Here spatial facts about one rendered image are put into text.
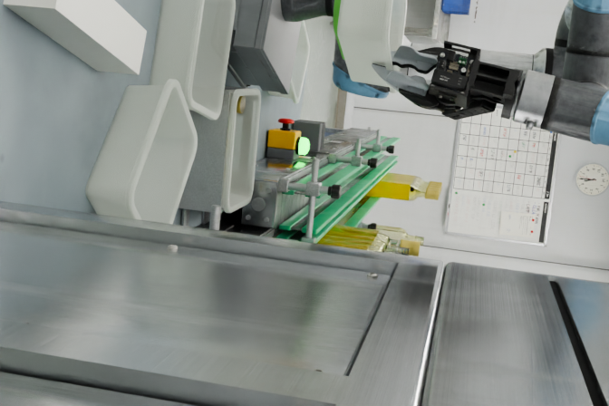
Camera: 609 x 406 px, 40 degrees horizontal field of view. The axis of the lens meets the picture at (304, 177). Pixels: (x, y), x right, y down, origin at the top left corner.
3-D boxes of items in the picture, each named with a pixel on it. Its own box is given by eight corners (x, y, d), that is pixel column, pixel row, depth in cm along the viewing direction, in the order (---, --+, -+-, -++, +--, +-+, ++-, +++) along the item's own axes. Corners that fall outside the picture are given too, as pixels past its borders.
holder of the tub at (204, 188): (176, 237, 150) (217, 243, 149) (188, 85, 146) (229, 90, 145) (207, 222, 167) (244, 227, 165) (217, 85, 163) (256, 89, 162)
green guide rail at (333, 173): (281, 194, 169) (320, 198, 167) (282, 188, 169) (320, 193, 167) (381, 138, 339) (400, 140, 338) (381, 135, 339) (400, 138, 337)
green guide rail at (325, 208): (278, 229, 170) (316, 234, 168) (278, 225, 170) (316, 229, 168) (379, 156, 340) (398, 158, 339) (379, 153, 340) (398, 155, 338)
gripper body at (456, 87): (439, 36, 115) (526, 57, 112) (440, 57, 124) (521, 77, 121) (424, 88, 114) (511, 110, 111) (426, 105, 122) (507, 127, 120)
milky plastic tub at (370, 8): (340, -75, 118) (401, -73, 116) (356, -3, 139) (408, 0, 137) (324, 37, 114) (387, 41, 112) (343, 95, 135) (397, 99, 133)
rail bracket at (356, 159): (325, 163, 222) (375, 169, 220) (328, 136, 221) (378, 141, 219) (328, 161, 226) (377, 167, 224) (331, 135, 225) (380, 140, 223)
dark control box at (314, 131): (288, 149, 233) (318, 151, 232) (291, 120, 232) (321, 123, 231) (294, 146, 241) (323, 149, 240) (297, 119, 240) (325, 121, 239)
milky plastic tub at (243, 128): (180, 209, 149) (227, 216, 147) (189, 84, 146) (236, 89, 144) (210, 197, 166) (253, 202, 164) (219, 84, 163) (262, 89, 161)
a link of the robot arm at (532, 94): (551, 85, 120) (536, 138, 119) (519, 78, 121) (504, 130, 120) (557, 68, 113) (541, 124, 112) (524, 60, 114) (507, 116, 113)
